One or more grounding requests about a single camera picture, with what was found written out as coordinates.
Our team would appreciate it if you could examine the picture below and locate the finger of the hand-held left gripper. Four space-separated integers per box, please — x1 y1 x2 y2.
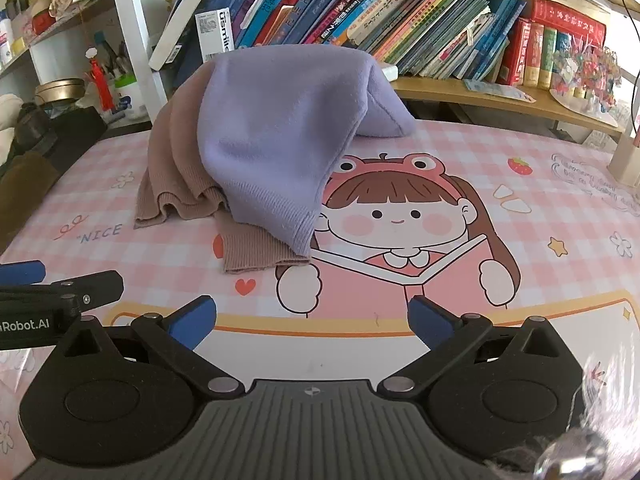
0 260 47 287
0 270 124 317

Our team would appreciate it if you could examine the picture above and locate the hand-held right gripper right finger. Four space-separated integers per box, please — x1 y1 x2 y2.
377 296 572 401

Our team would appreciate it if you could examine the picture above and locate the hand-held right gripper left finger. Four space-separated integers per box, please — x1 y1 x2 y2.
58 296 246 402

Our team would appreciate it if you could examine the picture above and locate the purple and brown sweater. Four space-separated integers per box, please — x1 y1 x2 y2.
134 44 416 275

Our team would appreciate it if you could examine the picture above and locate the dark cloth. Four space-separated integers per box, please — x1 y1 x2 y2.
0 102 109 256

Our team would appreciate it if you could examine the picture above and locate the pink cartoon printed desk mat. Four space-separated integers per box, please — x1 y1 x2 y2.
0 120 640 480

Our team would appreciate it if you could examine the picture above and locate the white cloth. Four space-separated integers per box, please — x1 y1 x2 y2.
0 92 24 161

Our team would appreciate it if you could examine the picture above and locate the gold round tin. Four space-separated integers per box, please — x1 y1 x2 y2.
34 78 87 107

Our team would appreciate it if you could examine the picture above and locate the green lid cup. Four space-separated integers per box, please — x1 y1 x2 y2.
114 74 149 122

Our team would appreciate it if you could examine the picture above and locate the shiny crinkled plastic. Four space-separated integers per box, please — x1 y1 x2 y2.
534 350 640 480

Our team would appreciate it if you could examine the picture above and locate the wooden bookshelf board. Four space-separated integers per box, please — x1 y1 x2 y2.
390 75 627 136

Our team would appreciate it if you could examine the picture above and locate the blue pamphlet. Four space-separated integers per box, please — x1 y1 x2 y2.
462 79 536 104

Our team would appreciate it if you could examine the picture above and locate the beige pen holder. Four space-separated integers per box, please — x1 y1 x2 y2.
607 125 640 187

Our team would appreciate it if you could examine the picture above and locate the cluttered side shelf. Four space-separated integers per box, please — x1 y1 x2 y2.
0 0 117 78

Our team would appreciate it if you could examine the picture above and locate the white and orange upright box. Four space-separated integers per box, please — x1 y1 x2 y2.
195 7 232 63

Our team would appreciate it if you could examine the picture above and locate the pastel flower figurine display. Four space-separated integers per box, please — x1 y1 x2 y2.
549 35 625 127

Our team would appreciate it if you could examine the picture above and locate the row of colourful books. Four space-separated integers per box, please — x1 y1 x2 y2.
150 0 608 88

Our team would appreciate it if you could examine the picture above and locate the white shelf frame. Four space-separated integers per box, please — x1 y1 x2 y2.
106 0 169 122

